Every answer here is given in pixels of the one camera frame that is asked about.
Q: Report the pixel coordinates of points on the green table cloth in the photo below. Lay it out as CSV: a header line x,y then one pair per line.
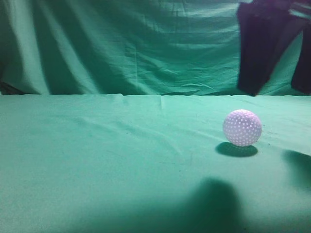
x,y
152,164

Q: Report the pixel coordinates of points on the green backdrop cloth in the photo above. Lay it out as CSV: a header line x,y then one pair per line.
x,y
128,47

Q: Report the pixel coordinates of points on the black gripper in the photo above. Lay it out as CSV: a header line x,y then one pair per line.
x,y
267,27

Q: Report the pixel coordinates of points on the white dimpled golf ball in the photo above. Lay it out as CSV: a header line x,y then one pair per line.
x,y
242,127

